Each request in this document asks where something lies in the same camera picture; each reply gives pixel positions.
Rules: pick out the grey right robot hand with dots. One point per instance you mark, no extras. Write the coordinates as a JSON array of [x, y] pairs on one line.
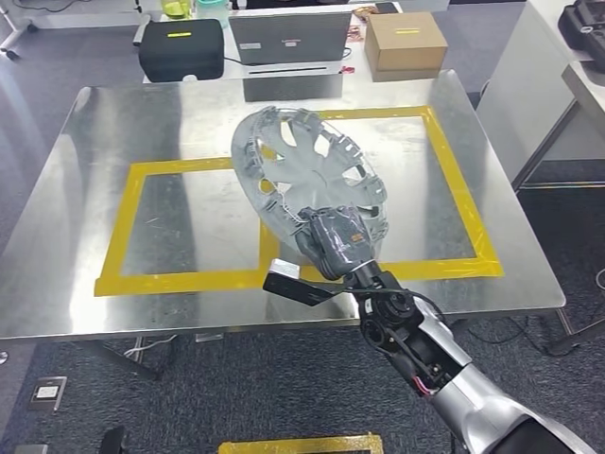
[[340, 244]]

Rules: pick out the grey plastic hubcap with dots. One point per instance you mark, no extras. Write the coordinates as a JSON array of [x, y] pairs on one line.
[[307, 182]]

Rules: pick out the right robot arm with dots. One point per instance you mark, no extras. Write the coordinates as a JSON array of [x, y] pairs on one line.
[[472, 401]]

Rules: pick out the floor outlet plate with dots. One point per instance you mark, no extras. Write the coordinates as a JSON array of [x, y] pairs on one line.
[[31, 449], [47, 393], [210, 338]]

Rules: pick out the cardboard box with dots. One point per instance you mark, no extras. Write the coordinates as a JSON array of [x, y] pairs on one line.
[[406, 47]]

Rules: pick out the grey laptop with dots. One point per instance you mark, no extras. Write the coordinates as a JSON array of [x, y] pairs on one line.
[[290, 37]]

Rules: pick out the black zip case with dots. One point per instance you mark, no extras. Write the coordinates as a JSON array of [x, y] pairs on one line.
[[182, 53]]

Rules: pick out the pale teal container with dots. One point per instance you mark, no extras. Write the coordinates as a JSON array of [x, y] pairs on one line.
[[213, 9]]

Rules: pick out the yellow-green container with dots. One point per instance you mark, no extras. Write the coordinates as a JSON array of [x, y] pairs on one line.
[[176, 7]]

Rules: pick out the black equipment case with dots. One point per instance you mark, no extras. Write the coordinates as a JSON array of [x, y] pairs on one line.
[[584, 31]]

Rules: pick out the white table frame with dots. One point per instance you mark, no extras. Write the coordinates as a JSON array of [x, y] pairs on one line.
[[71, 19]]

